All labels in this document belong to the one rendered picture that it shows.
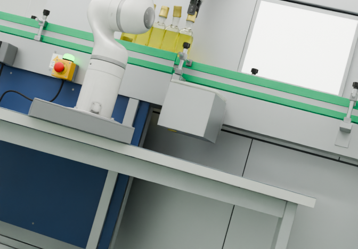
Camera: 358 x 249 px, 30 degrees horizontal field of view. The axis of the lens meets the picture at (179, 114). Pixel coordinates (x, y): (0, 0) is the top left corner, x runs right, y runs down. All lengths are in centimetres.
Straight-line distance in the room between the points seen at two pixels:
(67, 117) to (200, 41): 93
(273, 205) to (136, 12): 79
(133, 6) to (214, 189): 65
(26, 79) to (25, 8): 389
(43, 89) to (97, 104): 61
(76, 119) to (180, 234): 90
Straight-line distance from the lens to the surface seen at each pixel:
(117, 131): 207
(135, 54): 260
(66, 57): 261
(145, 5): 219
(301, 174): 270
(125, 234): 283
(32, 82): 273
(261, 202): 229
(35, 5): 657
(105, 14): 222
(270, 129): 251
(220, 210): 274
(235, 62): 276
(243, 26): 279
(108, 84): 215
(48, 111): 205
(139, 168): 217
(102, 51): 217
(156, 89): 252
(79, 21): 303
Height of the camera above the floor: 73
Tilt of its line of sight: 4 degrees up
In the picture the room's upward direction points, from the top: 16 degrees clockwise
